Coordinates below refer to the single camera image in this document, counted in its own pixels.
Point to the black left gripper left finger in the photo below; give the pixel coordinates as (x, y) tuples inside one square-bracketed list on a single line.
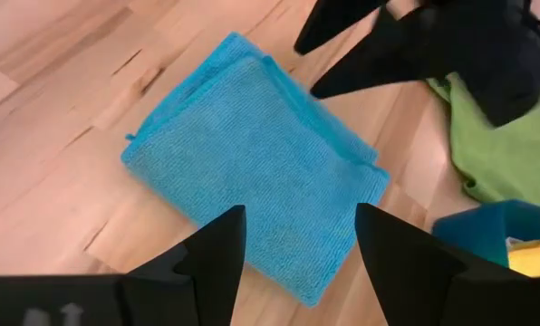
[(211, 262)]

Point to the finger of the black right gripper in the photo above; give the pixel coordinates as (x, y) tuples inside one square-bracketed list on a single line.
[(374, 68), (333, 22)]

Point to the green microfiber towel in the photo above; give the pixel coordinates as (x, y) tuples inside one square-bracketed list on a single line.
[(510, 158)]

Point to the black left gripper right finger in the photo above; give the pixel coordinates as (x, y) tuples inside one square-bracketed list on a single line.
[(401, 267)]

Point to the teal plastic bin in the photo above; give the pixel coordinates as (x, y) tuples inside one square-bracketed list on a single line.
[(474, 231)]

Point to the yellow microfiber towel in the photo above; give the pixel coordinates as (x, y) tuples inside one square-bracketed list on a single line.
[(537, 258)]

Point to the blue microfiber towel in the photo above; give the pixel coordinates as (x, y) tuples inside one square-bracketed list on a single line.
[(252, 172)]

